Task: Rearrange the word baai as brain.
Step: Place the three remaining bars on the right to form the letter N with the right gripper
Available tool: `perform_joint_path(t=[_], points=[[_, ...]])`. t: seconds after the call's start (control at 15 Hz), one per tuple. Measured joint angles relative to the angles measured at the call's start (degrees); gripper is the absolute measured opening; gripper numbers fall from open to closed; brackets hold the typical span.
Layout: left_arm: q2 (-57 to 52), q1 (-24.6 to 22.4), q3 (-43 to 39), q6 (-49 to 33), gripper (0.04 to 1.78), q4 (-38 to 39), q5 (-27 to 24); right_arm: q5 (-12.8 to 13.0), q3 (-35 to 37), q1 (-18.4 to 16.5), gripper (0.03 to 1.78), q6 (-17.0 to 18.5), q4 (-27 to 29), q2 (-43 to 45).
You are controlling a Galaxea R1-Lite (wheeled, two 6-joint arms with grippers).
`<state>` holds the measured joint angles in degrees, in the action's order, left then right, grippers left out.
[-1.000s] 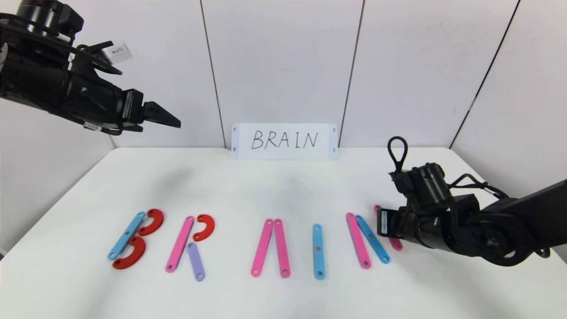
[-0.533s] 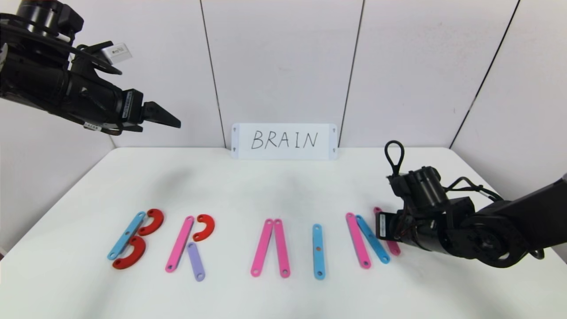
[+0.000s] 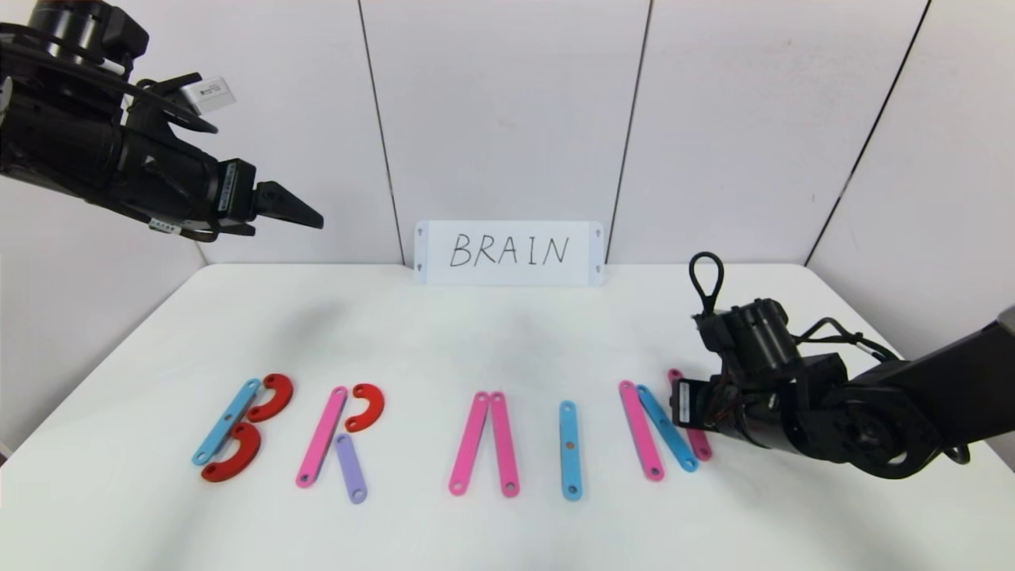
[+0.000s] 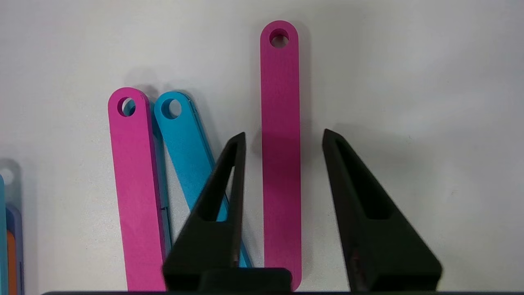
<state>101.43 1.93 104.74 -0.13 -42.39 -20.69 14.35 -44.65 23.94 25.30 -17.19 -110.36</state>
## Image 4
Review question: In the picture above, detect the short blue holed strip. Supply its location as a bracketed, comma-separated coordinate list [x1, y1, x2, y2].
[152, 91, 252, 269]

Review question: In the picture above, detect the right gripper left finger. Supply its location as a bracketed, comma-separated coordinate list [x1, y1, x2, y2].
[163, 132, 293, 291]

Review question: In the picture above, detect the long blue holed strip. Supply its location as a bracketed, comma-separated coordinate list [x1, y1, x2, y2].
[0, 174, 23, 295]

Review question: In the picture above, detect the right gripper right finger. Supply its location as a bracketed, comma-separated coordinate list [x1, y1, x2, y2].
[322, 129, 443, 292]

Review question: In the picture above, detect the pink holed strip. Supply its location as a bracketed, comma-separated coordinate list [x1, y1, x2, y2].
[260, 20, 303, 291]
[108, 87, 172, 292]

